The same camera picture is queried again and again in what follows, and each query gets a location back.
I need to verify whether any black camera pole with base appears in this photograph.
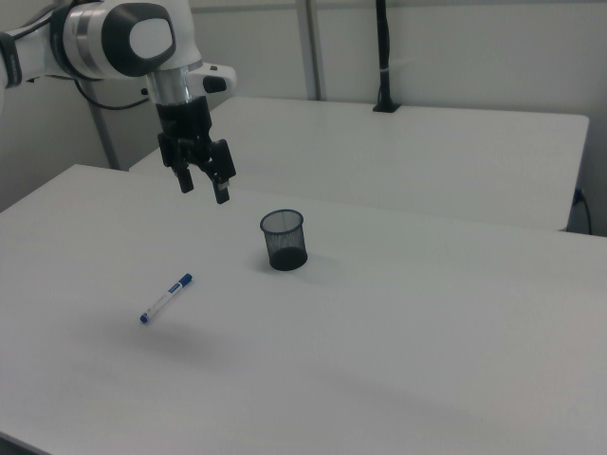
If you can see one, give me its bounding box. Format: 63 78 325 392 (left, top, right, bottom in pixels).
372 0 403 114

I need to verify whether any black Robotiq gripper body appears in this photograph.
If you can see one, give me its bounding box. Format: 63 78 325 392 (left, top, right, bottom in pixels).
156 97 213 158

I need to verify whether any grey aluminium partition post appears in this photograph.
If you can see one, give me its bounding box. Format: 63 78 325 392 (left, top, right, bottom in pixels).
89 101 120 171
296 0 328 101

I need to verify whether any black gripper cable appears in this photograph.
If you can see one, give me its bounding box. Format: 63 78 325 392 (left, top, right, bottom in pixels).
73 78 153 111

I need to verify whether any black mesh pen cup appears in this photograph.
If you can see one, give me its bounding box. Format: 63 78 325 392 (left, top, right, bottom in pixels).
259 209 309 272

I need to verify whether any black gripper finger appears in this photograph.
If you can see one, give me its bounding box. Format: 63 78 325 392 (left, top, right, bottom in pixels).
157 133 194 193
192 136 237 206

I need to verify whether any white side table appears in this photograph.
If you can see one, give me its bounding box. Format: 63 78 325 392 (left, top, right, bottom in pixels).
128 96 591 233

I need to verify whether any small blue object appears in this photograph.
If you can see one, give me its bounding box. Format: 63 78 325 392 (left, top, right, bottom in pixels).
138 272 194 326

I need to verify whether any black wall cable blue plug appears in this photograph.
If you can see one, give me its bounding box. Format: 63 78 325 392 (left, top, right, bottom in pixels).
573 187 594 236

